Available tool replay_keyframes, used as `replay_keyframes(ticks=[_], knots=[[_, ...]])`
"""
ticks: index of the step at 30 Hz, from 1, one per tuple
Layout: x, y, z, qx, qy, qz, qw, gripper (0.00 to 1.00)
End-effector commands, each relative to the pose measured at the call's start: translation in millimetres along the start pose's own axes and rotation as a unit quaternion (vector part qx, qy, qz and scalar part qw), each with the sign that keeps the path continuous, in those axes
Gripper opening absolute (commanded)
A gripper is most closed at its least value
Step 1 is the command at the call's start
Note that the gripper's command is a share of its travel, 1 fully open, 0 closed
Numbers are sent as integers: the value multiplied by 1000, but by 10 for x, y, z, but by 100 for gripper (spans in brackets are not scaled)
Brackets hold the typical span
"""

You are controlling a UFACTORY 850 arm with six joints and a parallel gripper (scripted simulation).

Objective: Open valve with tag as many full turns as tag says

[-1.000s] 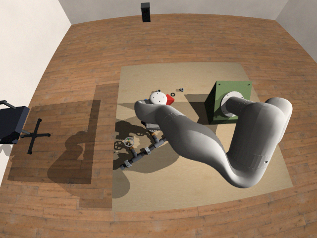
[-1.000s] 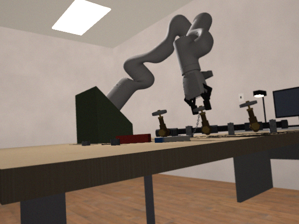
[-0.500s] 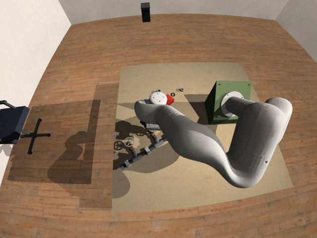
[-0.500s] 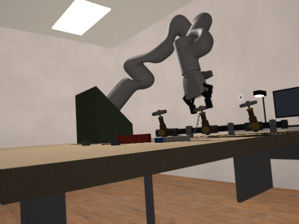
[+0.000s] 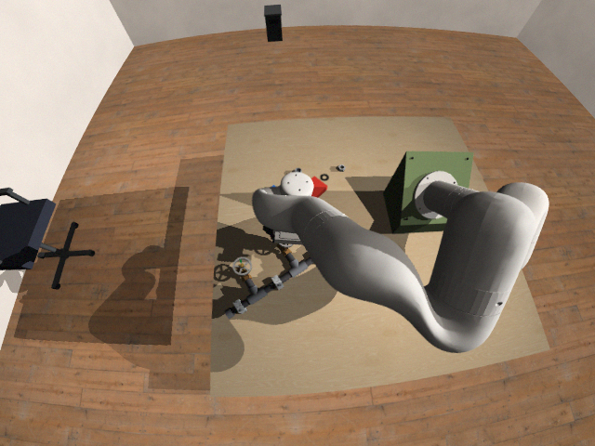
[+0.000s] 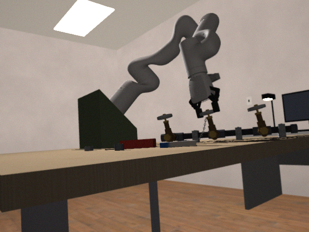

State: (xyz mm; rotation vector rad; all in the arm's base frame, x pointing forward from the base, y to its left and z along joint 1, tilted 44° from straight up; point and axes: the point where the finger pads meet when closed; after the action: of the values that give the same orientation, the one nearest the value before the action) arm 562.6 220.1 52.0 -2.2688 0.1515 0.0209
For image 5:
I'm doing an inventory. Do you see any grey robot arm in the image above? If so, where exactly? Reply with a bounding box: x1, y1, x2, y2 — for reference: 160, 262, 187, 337
253, 171, 549, 353

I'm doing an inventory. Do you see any grey t-shaped pipe manifold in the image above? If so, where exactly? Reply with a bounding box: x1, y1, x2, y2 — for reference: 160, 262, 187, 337
224, 243, 314, 319

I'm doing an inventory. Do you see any dark red flat block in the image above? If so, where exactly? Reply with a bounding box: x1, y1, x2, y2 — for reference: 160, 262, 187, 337
311, 177, 327, 198

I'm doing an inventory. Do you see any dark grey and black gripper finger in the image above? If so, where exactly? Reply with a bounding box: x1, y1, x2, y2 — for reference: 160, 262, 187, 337
263, 226, 275, 243

